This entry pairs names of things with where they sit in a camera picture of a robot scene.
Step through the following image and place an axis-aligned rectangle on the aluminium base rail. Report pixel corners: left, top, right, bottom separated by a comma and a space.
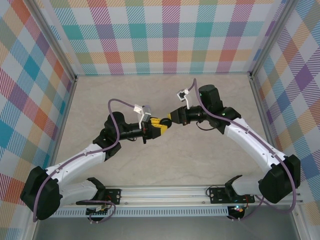
59, 184, 303, 207

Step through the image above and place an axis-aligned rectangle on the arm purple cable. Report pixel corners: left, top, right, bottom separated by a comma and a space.
189, 78, 298, 222
32, 98, 137, 224

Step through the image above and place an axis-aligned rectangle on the left controller circuit board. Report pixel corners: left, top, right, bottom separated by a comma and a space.
86, 204, 111, 216

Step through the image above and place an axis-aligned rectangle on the left aluminium side rail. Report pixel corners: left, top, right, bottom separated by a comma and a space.
43, 76, 78, 188

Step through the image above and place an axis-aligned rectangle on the left aluminium frame post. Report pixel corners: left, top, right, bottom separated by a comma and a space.
23, 0, 78, 83

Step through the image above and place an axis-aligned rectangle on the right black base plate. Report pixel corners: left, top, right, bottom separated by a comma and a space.
208, 187, 256, 205

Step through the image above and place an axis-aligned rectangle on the controller circuit board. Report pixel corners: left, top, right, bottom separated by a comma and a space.
231, 204, 245, 215
86, 204, 111, 216

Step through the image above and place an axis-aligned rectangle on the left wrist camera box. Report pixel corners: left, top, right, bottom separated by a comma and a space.
133, 103, 153, 130

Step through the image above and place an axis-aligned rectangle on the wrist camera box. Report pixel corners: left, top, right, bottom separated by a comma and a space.
176, 88, 191, 110
133, 103, 153, 130

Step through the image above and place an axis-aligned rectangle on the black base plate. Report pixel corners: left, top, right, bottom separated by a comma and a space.
76, 188, 122, 206
208, 187, 256, 205

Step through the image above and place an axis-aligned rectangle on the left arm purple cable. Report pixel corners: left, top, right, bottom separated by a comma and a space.
32, 98, 137, 224

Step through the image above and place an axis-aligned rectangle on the aluminium side rail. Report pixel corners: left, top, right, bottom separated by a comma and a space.
249, 76, 286, 186
43, 76, 78, 188

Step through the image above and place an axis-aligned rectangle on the grey metal panel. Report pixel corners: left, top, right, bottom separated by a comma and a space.
32, 216, 301, 240

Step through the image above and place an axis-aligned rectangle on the right aluminium frame post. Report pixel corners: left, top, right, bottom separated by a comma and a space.
249, 0, 298, 81

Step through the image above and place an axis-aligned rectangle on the right aluminium side rail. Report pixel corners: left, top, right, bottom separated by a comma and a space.
249, 76, 286, 186

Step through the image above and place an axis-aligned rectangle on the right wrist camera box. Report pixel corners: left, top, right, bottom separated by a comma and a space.
176, 88, 191, 110

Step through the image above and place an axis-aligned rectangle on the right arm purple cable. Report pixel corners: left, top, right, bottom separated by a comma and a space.
189, 78, 298, 222

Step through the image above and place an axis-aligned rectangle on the right controller circuit board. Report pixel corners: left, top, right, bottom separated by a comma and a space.
231, 204, 245, 215

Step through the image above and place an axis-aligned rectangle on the white slotted cable duct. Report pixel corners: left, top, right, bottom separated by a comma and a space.
53, 208, 230, 218

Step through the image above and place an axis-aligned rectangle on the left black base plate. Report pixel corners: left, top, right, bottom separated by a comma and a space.
76, 188, 122, 206

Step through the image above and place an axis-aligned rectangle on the aluminium frame post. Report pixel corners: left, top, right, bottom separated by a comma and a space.
23, 0, 78, 83
249, 0, 298, 81

